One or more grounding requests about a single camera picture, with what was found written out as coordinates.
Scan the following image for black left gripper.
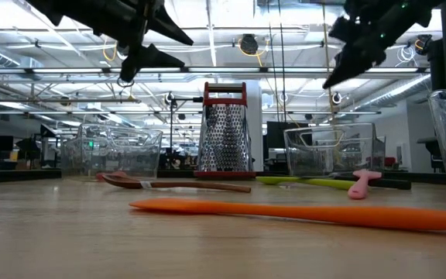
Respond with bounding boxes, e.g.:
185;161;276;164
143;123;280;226
102;0;195;84

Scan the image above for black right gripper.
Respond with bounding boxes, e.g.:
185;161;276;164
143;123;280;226
322;0;413;89

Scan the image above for pink silicone spatula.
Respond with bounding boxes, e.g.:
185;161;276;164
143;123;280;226
347;169;383;201

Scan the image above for brown wooden spoon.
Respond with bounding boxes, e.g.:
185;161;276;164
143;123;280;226
101;173;252;194

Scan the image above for orange silicone spatula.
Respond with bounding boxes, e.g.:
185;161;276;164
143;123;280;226
129;198;446;232

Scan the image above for black tripod stand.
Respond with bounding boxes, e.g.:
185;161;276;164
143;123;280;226
163;91;204;171

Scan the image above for long light strip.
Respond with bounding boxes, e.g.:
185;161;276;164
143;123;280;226
0;66;427;75

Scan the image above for black background monitor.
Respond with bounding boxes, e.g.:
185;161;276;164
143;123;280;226
266;121;311;150

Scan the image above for red steel box grater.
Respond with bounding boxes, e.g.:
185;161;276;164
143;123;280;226
194;81;257;180

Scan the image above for dark background desk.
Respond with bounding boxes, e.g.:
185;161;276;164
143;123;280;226
417;136;445;174

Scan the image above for lime green silicone spoon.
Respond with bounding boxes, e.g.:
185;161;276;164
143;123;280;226
256;176;358;191

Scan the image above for black cable reel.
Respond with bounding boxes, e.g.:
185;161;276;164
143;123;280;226
415;33;434;56
239;33;259;56

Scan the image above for thin black hanging cable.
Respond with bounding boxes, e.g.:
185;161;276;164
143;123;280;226
267;0;277;114

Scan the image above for slim black-handled knife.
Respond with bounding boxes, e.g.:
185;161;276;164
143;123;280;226
369;177;413;191

